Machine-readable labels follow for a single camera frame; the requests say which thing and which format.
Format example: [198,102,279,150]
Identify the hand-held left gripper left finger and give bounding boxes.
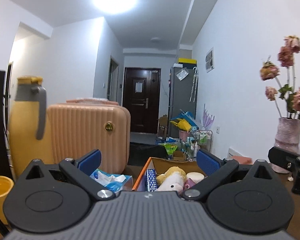
[25,149,116,202]

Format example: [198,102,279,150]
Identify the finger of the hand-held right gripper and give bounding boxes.
[268,146,300,174]

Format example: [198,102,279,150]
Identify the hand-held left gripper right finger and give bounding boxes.
[181,149,274,202]

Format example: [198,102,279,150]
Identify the pink mug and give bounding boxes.
[182,177,197,191]

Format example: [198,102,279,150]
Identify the yellow and white plush toy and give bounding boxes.
[156,166,188,193]

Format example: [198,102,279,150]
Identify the orange-edged cardboard box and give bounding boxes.
[132,156,208,193]

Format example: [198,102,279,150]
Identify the pink ribbed suitcase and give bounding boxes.
[47,99,131,174]

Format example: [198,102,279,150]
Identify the white flat board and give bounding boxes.
[227,147,242,159]

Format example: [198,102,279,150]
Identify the blue tissue pack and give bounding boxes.
[89,169,134,194]

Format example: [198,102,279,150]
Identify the pink bucket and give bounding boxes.
[179,129,191,142]

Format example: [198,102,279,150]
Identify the pink flat sponge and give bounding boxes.
[231,155,253,166]

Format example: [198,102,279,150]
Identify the green packet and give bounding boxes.
[162,142,178,156]

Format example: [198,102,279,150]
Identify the purple butterfly wings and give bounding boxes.
[202,103,215,131]

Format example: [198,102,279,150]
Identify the yellow bag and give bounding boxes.
[176,119,191,132]

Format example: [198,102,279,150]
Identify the blue shopping bag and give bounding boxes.
[170,111,197,128]

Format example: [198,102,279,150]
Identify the tall brown cardboard box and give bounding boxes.
[158,115,169,137]

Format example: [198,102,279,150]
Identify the black bag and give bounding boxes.
[129,142,169,166]

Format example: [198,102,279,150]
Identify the grey refrigerator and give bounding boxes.
[168,66,198,131]

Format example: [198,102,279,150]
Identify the yellow thermos jug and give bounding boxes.
[9,76,53,181]

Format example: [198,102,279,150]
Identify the dark brown entrance door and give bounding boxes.
[122,67,162,134]

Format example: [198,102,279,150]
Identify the clear folded umbrella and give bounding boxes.
[189,67,199,103]

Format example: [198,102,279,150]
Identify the grey interior door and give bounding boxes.
[107,56,120,103]

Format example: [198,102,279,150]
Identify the clear plastic pouch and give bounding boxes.
[176,69,189,81]

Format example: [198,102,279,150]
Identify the yellow cup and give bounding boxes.
[0,176,15,226]

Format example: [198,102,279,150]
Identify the yellow and black box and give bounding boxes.
[178,58,198,68]

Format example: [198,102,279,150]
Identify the white wire rack cart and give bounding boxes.
[186,129,213,161]

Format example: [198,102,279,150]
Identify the white wall panel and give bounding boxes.
[205,47,215,74]

